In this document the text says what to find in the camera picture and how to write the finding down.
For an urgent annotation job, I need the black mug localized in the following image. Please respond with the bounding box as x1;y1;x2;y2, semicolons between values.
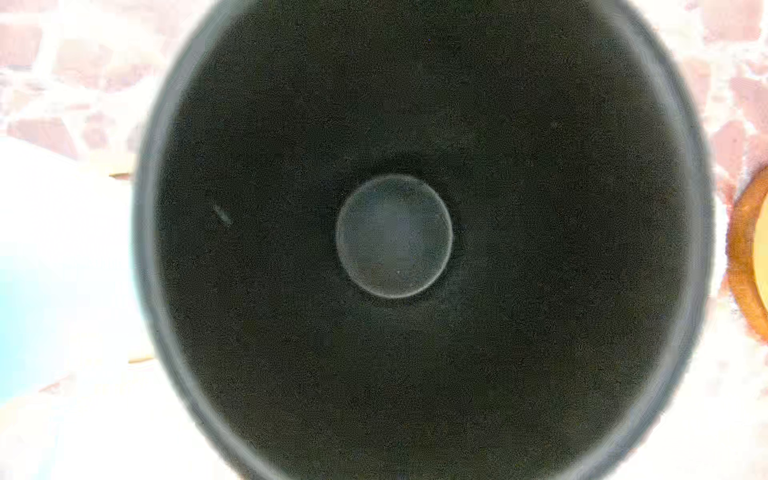
132;1;714;479

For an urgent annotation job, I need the light blue mug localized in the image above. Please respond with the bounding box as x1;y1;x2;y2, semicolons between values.
1;137;152;402

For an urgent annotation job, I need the light wooden round coaster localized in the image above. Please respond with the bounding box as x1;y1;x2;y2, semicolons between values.
726;166;767;343

